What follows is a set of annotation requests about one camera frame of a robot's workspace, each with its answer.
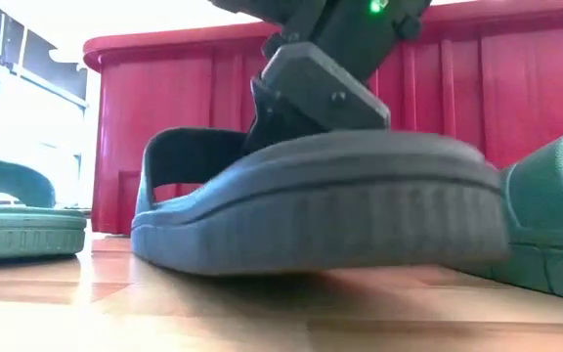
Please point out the teal rubber slide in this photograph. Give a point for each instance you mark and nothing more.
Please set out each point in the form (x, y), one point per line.
(17, 230)
(545, 205)

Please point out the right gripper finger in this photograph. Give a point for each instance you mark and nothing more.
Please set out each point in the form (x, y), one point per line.
(276, 122)

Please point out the red plastic bin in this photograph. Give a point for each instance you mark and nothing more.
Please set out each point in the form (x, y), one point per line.
(164, 98)

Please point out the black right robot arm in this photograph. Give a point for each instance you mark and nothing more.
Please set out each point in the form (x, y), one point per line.
(350, 39)

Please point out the grey rubber slide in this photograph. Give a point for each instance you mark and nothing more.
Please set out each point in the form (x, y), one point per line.
(311, 220)

